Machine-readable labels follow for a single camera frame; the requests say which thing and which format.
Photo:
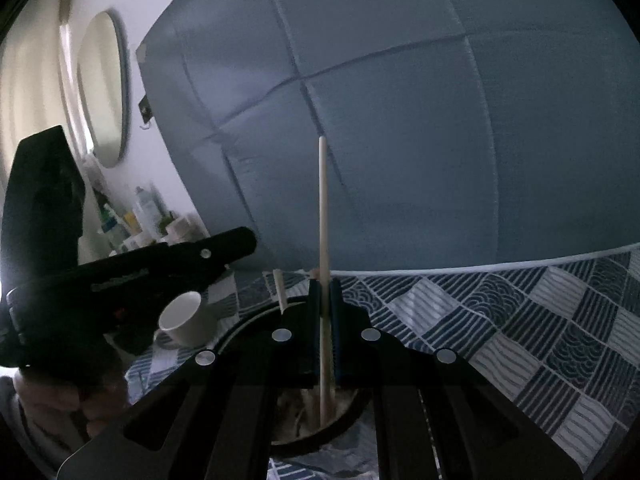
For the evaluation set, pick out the oval wall mirror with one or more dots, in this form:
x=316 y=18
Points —
x=102 y=90

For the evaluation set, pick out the blue patterned tablecloth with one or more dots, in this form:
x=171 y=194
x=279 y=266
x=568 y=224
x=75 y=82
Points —
x=500 y=310

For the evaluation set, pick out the pale jar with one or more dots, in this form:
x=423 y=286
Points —
x=181 y=228

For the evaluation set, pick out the person's left forearm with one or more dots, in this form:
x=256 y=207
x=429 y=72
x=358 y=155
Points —
x=20 y=427

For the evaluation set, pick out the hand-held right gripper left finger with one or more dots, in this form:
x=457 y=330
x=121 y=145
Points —
x=311 y=335

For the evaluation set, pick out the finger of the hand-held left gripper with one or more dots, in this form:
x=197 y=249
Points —
x=215 y=252

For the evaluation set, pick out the black wall outlet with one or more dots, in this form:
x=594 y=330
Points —
x=145 y=110

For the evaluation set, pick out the white ceramic mug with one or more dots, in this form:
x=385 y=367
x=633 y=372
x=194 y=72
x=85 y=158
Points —
x=185 y=325

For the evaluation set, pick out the pale curtain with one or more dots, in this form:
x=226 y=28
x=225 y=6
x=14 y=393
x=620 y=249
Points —
x=27 y=85

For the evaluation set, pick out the person's left hand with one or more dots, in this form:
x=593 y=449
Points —
x=100 y=407

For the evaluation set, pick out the grey backdrop cloth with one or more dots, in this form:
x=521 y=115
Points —
x=400 y=110

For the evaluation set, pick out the black cylindrical utensil holder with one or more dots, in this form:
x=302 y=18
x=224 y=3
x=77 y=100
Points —
x=350 y=417

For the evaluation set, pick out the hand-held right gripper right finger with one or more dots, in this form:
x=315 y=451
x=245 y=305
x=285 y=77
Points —
x=341 y=335

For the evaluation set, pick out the pale wooden chopstick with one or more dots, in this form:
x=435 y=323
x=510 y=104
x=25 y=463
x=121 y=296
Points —
x=324 y=210
x=279 y=290

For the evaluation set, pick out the white bottle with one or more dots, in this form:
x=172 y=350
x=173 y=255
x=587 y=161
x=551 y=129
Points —
x=147 y=206

